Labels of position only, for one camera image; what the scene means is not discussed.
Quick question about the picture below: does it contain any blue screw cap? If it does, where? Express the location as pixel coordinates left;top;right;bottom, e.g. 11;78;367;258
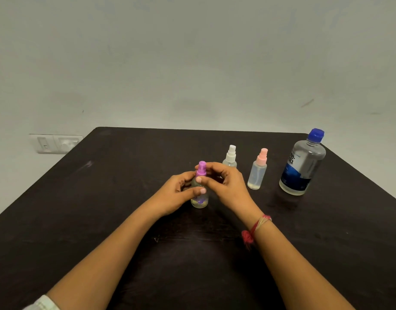
307;128;325;143

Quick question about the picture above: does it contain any person's right hand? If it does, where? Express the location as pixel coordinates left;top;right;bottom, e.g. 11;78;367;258
194;161;263;228

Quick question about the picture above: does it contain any red thread wristband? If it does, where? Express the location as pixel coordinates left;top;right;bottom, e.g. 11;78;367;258
241;214;272;250

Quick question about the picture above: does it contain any green floral left sleeve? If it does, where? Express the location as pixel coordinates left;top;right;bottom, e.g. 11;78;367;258
22;294;61;310

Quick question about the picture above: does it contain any person's left hand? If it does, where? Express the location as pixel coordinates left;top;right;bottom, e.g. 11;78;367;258
148;170;207;218

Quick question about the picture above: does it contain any large clear bottle blue label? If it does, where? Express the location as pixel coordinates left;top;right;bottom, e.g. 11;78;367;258
279;139;327;196

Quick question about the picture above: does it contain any person's right forearm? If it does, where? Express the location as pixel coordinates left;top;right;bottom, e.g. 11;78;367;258
253;221;355;310

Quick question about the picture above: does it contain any small round bottle purple print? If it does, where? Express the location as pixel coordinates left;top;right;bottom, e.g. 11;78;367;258
190;176;209;209

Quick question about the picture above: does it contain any person's left forearm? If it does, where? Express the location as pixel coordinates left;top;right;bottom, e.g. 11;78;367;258
46;203;161;310

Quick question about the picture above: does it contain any white plug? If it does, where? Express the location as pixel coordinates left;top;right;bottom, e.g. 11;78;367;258
57;138;79;153

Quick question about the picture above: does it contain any white wall socket panel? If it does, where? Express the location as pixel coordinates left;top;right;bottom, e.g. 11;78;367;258
29;133;84;155

